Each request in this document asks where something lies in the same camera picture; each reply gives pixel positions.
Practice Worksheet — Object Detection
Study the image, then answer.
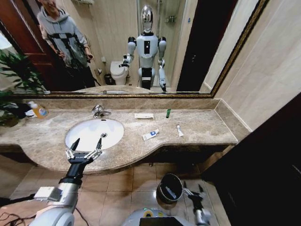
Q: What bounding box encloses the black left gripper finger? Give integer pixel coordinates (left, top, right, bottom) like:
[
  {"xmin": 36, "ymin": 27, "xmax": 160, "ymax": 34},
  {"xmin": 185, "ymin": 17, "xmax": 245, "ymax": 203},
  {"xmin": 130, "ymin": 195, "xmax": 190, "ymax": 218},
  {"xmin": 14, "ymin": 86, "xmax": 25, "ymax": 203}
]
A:
[
  {"xmin": 65, "ymin": 138, "xmax": 80, "ymax": 161},
  {"xmin": 86, "ymin": 137, "xmax": 103, "ymax": 161}
]

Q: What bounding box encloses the green potted plant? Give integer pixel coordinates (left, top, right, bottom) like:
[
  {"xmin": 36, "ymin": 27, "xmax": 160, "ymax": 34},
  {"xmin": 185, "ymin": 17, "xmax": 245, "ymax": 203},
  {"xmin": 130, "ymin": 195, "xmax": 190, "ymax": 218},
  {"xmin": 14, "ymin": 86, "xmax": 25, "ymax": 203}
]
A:
[{"xmin": 0, "ymin": 48, "xmax": 47, "ymax": 128}]

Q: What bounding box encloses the round black metal trash bin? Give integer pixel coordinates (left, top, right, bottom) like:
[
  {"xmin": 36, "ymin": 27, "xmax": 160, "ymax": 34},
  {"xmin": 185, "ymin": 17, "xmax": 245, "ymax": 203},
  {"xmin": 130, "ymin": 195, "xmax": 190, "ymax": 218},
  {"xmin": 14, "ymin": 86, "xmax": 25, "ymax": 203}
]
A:
[{"xmin": 156, "ymin": 173, "xmax": 184, "ymax": 206}]

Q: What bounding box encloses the white and blue toothpaste box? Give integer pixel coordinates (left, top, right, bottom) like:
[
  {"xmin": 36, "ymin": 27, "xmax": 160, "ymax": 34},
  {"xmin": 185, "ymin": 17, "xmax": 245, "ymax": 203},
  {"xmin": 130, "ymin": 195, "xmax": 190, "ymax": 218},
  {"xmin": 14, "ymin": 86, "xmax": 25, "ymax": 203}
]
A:
[{"xmin": 142, "ymin": 128, "xmax": 160, "ymax": 142}]

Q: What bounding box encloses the white oval sink basin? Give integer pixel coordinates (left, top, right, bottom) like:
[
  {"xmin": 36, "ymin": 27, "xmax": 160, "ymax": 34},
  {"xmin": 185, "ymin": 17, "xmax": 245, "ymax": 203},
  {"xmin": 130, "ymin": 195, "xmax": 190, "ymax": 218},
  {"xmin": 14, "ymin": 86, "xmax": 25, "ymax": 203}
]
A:
[{"xmin": 64, "ymin": 118, "xmax": 125, "ymax": 153}]

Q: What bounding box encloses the black floor cable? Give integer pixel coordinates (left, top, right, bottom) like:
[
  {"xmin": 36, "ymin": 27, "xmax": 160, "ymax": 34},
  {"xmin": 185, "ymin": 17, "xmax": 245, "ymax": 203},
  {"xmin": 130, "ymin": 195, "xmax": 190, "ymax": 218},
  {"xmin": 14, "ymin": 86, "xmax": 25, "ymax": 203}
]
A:
[{"xmin": 0, "ymin": 197, "xmax": 38, "ymax": 226}]

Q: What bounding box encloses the dark wooden cabinet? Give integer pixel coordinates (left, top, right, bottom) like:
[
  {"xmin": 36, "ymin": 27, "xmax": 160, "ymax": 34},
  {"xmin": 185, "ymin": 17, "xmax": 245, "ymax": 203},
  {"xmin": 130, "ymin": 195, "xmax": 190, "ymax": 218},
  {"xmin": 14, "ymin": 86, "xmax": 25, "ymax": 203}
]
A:
[{"xmin": 201, "ymin": 93, "xmax": 301, "ymax": 226}]

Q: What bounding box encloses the white robot front shell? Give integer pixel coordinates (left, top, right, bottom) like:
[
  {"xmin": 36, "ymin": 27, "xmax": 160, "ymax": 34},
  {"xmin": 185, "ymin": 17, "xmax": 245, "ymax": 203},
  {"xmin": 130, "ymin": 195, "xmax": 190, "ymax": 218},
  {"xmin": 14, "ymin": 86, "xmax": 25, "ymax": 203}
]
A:
[{"xmin": 121, "ymin": 207, "xmax": 189, "ymax": 226}]

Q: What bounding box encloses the chrome faucet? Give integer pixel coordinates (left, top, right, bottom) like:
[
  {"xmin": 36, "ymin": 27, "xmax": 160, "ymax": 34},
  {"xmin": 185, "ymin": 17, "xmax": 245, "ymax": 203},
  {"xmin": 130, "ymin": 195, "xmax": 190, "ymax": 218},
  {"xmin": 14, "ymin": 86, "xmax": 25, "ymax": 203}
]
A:
[{"xmin": 91, "ymin": 104, "xmax": 112, "ymax": 119}]

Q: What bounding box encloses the large wall mirror dark frame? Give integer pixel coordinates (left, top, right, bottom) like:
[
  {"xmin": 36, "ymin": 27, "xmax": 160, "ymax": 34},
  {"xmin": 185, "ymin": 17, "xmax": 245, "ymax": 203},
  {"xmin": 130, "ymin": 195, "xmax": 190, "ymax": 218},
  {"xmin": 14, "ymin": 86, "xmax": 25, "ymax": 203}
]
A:
[{"xmin": 0, "ymin": 0, "xmax": 270, "ymax": 99}]

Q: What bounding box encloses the orange liquid soap bottle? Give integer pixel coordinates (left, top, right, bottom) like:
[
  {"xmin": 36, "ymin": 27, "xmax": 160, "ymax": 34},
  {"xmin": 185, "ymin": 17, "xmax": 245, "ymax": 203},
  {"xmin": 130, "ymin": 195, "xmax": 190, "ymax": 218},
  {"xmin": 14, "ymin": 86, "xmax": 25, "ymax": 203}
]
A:
[{"xmin": 27, "ymin": 101, "xmax": 49, "ymax": 119}]

